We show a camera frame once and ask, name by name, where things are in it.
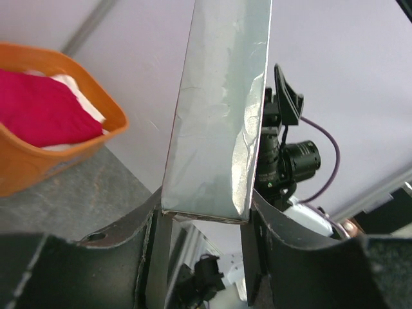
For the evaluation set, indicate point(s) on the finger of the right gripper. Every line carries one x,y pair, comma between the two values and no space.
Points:
290,103

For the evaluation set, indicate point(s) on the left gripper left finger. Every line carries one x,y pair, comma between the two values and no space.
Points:
123,265

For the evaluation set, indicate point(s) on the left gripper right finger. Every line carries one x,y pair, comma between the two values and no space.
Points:
290,266

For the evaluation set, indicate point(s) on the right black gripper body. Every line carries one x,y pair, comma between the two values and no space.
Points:
281,166

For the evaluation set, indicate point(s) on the red white toothpaste box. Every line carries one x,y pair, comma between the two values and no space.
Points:
212,157

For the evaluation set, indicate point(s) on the orange plastic basket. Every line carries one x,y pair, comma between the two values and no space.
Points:
23,164

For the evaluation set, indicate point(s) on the red folded cloth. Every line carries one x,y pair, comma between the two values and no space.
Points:
19,91

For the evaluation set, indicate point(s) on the white pink cloth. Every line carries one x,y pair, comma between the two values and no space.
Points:
60,128

